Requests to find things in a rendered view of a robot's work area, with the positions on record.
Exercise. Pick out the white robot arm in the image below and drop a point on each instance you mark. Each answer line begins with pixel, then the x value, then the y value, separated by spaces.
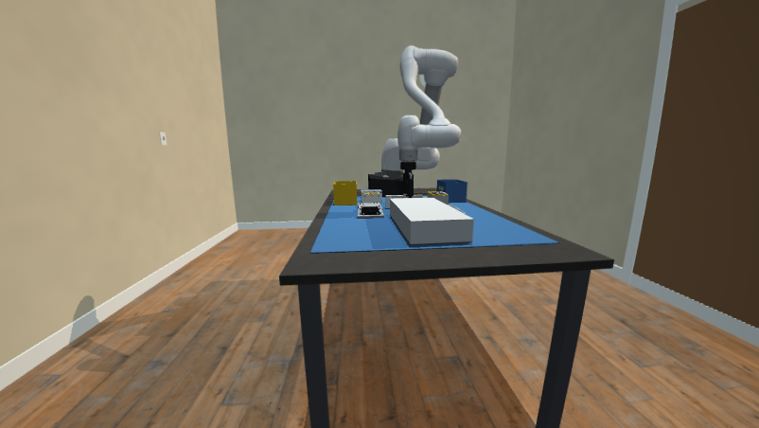
pixel 434 131

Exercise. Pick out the dark blue open bin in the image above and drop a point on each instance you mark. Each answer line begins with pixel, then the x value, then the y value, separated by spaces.
pixel 457 191

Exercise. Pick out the blue flat mat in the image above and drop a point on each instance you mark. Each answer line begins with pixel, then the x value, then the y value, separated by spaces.
pixel 342 231

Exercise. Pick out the yellow open-top bin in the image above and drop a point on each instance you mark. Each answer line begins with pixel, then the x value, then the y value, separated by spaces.
pixel 345 193

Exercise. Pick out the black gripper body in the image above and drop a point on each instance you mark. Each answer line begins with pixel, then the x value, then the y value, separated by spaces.
pixel 408 166

